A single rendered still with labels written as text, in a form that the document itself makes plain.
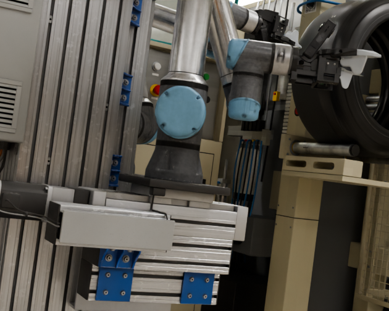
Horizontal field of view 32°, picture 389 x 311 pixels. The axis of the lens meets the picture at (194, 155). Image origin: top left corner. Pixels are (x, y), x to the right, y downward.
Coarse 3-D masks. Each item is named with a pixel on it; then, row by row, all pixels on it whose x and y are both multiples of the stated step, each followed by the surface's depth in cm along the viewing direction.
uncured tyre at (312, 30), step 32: (384, 0) 240; (352, 32) 232; (384, 32) 273; (384, 64) 276; (320, 96) 237; (352, 96) 232; (384, 96) 277; (320, 128) 247; (352, 128) 236; (384, 128) 238
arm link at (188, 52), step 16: (192, 0) 158; (208, 0) 159; (176, 16) 161; (192, 16) 158; (208, 16) 160; (176, 32) 160; (192, 32) 158; (208, 32) 161; (176, 48) 159; (192, 48) 158; (176, 64) 158; (192, 64) 158; (176, 80) 156; (192, 80) 156; (160, 96) 156; (176, 96) 155; (192, 96) 155; (160, 112) 155; (176, 112) 155; (192, 112) 155; (176, 128) 155; (192, 128) 156
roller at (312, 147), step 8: (296, 144) 265; (304, 144) 260; (312, 144) 256; (320, 144) 252; (328, 144) 248; (336, 144) 245; (344, 144) 241; (352, 144) 238; (296, 152) 266; (304, 152) 261; (312, 152) 256; (320, 152) 252; (328, 152) 248; (336, 152) 244; (344, 152) 240; (352, 152) 237
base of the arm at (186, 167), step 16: (160, 144) 171; (176, 144) 169; (192, 144) 171; (160, 160) 169; (176, 160) 168; (192, 160) 170; (144, 176) 173; (160, 176) 168; (176, 176) 167; (192, 176) 169
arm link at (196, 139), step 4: (160, 128) 172; (160, 132) 172; (200, 132) 173; (160, 136) 172; (164, 136) 171; (168, 136) 170; (192, 136) 168; (196, 136) 172; (200, 136) 173; (168, 140) 170; (172, 140) 170; (176, 140) 169; (180, 140) 169; (184, 140) 170; (188, 140) 170; (192, 140) 171; (196, 140) 172; (200, 140) 174; (196, 144) 172; (200, 144) 174
